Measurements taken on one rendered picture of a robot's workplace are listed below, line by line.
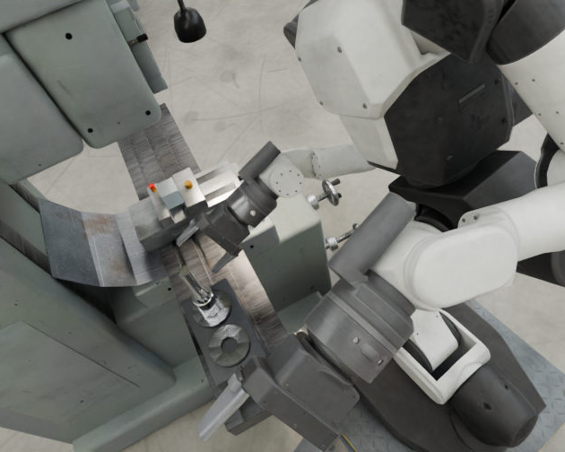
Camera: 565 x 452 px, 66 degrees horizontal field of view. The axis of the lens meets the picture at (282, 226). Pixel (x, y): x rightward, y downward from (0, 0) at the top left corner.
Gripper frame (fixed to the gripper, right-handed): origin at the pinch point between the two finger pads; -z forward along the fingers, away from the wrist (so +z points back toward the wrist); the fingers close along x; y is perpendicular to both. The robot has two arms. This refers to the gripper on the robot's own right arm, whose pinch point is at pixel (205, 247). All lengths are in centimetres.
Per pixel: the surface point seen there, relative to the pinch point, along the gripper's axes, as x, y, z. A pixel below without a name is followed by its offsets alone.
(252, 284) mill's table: -25.2, -17.2, -5.3
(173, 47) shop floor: 16, -313, 23
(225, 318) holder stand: -12.8, 6.1, -8.0
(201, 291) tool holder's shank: -2.8, 8.3, -5.3
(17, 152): 39.1, -14.2, -13.0
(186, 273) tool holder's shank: 4.0, 11.8, -2.8
